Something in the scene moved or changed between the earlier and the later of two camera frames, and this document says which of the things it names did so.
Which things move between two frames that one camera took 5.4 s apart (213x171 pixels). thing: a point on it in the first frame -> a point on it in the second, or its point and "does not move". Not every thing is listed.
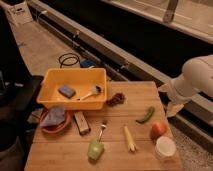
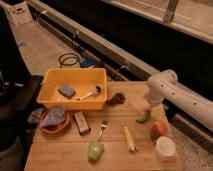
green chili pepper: (147, 115) does not move
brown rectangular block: (82, 123) does not move
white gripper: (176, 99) -> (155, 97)
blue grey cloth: (53, 116) does not move
